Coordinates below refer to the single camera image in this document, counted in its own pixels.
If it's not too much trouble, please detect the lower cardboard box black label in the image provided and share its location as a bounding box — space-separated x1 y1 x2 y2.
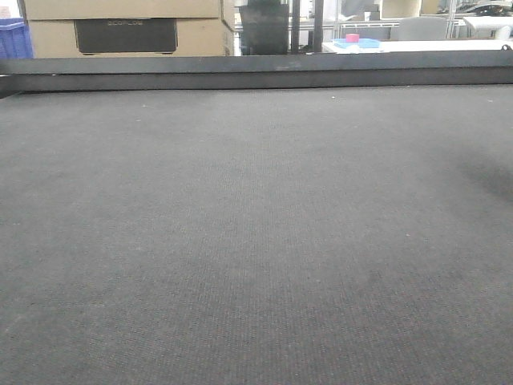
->
29 18 233 59

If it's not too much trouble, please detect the upper cardboard box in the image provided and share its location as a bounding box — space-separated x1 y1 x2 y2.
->
24 0 235 22

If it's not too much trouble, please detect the black office chair back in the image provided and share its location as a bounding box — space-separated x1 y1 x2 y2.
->
240 2 289 55

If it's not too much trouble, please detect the pink tape roll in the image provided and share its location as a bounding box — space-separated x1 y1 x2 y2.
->
345 34 360 43

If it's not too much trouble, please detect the blue tray on white table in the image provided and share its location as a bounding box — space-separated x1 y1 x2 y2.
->
332 38 381 49

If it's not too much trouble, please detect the white table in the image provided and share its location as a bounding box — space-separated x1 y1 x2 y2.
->
322 39 512 55

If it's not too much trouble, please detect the grey office chair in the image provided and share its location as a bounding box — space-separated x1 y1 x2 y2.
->
390 16 447 41

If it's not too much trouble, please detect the blue plastic crate far left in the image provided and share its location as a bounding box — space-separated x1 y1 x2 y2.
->
0 18 34 59

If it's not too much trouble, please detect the black vertical post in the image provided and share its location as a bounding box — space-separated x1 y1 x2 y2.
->
291 0 301 55

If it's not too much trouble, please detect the black conveyor side rail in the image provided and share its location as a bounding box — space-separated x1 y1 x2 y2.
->
1 48 512 97

